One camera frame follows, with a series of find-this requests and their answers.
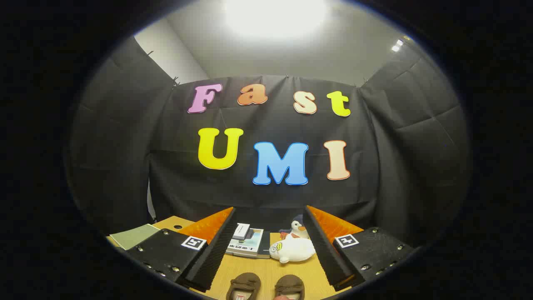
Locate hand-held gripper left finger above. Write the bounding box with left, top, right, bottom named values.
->
left=125, top=207, right=238, bottom=293

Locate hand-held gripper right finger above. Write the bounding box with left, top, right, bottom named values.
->
left=303, top=205, right=415, bottom=292

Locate brown fuzzy shoe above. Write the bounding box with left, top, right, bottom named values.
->
left=274, top=275, right=305, bottom=300
left=226, top=272, right=262, bottom=300

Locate green fabric storage box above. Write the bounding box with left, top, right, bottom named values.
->
left=109, top=224, right=161, bottom=250

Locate white seal plush toy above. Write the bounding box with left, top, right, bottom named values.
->
left=269, top=234, right=316, bottom=264

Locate book with pale blue cover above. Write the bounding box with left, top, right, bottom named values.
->
left=226, top=228, right=264, bottom=258

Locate penguin plush toy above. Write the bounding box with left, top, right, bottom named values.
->
left=279, top=215, right=309, bottom=240

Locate black book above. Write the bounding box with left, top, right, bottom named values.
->
left=257, top=230, right=271, bottom=260

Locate ceiling light panel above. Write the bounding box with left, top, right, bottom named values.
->
left=225, top=0, right=329, bottom=40

